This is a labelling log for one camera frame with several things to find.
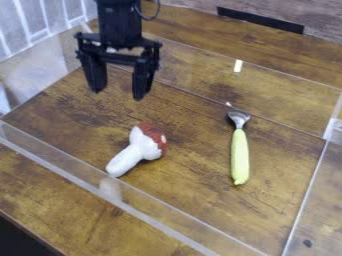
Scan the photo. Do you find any red and white toy mushroom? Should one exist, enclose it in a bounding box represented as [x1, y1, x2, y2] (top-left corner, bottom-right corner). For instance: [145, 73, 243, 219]
[105, 123, 167, 177]

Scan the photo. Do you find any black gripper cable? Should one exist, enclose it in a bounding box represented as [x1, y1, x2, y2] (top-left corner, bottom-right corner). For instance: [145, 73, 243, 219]
[132, 0, 161, 22]

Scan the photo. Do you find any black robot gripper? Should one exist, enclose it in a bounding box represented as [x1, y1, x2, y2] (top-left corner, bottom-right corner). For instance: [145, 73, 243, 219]
[74, 0, 161, 101]

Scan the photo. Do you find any spoon with yellow-green handle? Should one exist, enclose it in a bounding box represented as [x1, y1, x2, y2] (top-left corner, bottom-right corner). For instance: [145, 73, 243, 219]
[227, 111, 249, 186]

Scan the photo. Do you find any black strip on back table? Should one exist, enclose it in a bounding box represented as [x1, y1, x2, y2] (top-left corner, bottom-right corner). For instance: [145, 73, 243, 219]
[216, 6, 304, 35]

